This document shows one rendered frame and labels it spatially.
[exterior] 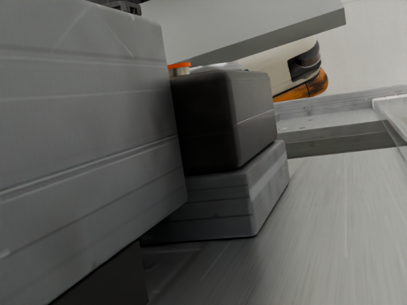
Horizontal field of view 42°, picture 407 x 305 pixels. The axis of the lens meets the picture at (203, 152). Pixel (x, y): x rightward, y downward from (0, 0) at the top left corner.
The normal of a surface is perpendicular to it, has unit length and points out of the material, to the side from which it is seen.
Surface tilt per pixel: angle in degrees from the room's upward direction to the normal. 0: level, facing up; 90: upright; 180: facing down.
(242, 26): 0
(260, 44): 90
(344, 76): 0
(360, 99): 47
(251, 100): 90
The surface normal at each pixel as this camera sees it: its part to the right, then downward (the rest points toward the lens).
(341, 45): -0.29, -0.62
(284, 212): -0.15, -0.98
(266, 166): 0.95, -0.11
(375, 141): -0.27, 0.14
